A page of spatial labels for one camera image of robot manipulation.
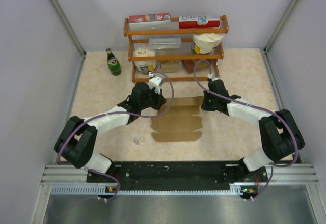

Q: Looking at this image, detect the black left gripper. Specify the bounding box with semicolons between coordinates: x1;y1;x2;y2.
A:
139;86;166;110

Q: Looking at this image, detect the brown cardboard box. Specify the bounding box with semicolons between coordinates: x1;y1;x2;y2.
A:
151;96;203;143

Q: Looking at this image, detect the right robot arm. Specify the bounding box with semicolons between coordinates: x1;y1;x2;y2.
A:
201;75;305;181

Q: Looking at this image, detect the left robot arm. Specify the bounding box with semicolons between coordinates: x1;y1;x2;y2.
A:
54;79;166;182

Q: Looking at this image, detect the red white carton box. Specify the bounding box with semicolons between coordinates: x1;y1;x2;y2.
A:
178;15;221;29

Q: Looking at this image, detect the red foil wrap box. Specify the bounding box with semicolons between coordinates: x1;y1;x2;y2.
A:
128;13;171;30

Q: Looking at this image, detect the tan sponge block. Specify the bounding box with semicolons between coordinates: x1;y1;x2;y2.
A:
160;60;179;73

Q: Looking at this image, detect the brown scouring pad pack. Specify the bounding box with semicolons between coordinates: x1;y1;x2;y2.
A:
181;59;211;73

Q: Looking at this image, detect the green glass bottle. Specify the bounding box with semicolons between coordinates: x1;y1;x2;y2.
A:
106;48;122;76

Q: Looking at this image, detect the clear plastic container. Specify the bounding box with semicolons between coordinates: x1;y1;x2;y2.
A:
148;38;181;49

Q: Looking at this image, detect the white bag upper shelf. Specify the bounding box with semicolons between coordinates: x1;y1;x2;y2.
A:
191;33;225;54

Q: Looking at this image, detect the orange wooden shelf rack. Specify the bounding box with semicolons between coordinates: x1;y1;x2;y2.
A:
123;15;229;83

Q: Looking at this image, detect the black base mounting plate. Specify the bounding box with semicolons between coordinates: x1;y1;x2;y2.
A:
86;160;270;191

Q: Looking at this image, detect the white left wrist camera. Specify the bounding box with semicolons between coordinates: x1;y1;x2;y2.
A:
148;72;165;94

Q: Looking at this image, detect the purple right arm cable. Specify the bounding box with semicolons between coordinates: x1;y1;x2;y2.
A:
193;59;300;201

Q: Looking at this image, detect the grey slotted cable duct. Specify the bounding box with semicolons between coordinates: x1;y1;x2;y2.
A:
50;184;258;196

